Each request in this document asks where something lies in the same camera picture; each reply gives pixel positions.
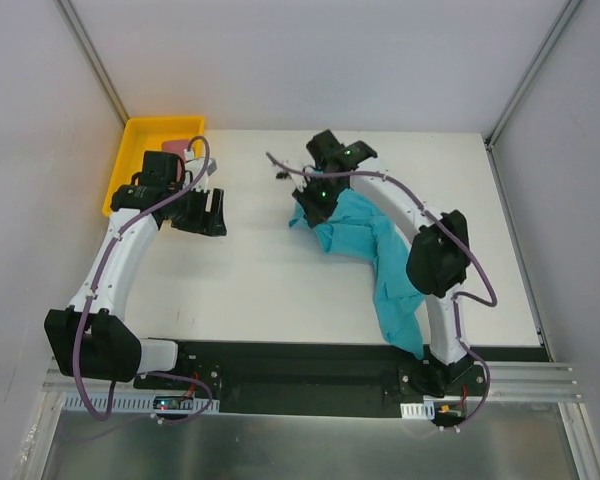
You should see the aluminium corner post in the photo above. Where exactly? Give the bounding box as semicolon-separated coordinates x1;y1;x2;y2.
484;0;586;151
53;0;129;126

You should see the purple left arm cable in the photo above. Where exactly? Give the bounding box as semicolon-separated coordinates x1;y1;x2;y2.
72;135;214;443

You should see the aluminium front rail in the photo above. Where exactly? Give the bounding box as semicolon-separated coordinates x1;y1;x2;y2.
42;360;584;403

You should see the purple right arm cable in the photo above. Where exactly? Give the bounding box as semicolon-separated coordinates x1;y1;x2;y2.
267;152;497;441

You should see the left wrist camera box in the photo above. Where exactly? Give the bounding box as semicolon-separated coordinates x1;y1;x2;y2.
183;150;217;191

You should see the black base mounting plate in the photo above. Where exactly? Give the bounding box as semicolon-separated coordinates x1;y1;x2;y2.
133;341;487;418

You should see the left aluminium corner post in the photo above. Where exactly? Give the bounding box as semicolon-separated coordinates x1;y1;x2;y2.
53;0;129;126

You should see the right aluminium corner post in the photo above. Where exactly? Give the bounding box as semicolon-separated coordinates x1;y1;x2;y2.
484;0;586;151

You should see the cyan t shirt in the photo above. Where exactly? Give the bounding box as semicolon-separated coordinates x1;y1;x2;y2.
288;189;424;360

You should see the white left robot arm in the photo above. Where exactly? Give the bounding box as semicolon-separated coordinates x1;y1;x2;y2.
44;149;227;389

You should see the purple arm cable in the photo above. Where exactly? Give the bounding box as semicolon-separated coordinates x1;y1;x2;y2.
267;152;497;441
72;135;214;443

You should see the left grey cable duct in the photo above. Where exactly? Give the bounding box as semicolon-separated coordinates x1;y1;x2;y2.
64;393;220;415

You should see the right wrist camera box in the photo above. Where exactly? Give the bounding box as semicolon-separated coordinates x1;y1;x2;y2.
265;152;316;189

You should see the right white cable duct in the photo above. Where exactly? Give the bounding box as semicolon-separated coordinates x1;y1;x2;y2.
400;401;435;421

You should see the yellow plastic bin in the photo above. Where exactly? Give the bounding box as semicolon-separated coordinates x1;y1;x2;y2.
102;116;205;217

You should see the red folded t shirt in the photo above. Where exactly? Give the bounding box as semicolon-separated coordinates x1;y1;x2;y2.
161;139;189;184

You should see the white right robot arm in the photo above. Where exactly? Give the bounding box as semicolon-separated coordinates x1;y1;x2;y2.
289;130;474;398

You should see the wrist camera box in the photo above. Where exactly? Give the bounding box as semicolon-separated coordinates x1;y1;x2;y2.
265;152;316;189
183;150;217;191

